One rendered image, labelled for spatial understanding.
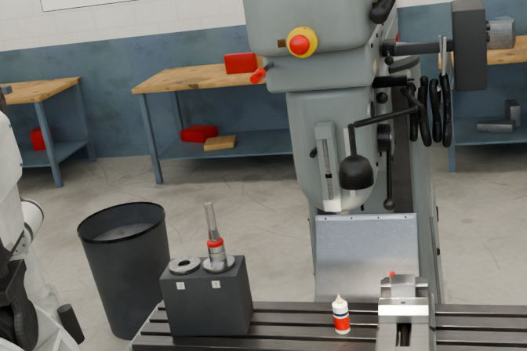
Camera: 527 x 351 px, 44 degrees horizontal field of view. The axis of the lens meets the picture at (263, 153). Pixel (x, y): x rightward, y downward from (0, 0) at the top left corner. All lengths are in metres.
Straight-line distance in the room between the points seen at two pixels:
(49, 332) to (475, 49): 1.19
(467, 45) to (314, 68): 0.46
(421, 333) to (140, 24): 5.09
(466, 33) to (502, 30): 3.53
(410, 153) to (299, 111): 0.58
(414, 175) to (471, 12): 0.56
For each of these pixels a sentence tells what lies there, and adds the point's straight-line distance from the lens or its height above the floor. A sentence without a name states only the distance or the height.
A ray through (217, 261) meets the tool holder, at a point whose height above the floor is 1.15.
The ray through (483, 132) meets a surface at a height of 0.24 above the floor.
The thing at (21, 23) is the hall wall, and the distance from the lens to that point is 7.01.
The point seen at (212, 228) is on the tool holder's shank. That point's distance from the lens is 1.77.
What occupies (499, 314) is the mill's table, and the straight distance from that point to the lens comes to 1.89.
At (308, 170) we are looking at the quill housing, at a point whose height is 1.43.
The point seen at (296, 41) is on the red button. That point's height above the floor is 1.77.
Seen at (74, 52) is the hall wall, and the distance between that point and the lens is 6.75.
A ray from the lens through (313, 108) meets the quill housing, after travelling 1.50.
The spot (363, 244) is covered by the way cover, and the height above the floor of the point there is 1.01.
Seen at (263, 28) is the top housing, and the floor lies 1.79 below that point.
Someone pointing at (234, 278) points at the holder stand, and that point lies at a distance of 1.78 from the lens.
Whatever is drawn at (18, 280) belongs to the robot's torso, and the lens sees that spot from 1.33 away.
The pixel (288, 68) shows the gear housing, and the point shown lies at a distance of 1.45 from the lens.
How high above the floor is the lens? 1.98
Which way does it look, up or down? 19 degrees down
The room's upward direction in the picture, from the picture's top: 9 degrees counter-clockwise
